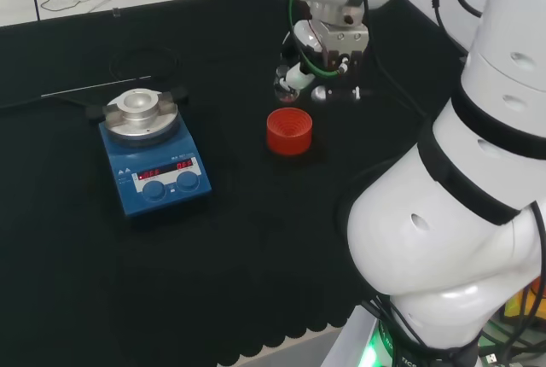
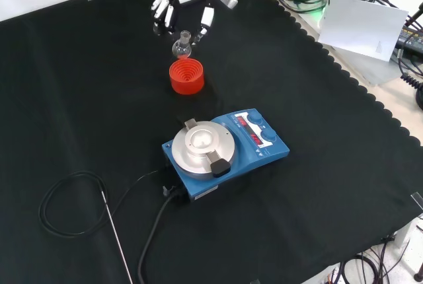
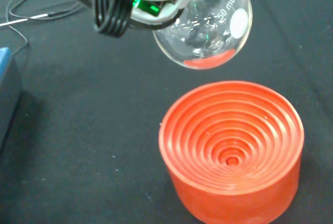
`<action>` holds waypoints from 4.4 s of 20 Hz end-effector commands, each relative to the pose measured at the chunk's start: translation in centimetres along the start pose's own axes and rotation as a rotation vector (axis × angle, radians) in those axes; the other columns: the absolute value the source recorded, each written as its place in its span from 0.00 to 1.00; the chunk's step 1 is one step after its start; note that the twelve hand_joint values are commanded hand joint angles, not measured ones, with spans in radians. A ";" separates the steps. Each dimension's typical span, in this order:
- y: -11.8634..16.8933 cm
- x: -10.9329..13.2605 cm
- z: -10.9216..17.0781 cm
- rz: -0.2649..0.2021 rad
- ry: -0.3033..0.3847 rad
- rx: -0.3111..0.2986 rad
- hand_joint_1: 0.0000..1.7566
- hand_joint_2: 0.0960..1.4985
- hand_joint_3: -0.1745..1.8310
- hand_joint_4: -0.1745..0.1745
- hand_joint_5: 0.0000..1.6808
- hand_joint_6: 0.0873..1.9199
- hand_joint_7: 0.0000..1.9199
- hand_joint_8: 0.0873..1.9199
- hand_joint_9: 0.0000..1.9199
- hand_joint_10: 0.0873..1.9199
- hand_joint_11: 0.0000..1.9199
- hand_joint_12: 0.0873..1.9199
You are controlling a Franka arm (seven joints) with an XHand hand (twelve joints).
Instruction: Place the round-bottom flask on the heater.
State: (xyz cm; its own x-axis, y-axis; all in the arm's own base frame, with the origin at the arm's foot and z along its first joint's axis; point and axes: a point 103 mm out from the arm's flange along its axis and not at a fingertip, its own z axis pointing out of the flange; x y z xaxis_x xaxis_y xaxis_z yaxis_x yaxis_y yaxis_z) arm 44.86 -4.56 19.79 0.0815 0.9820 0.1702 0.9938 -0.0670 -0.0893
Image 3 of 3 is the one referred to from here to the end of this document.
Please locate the heater with blue base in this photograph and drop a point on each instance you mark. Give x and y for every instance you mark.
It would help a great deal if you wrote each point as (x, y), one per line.
(6, 96)

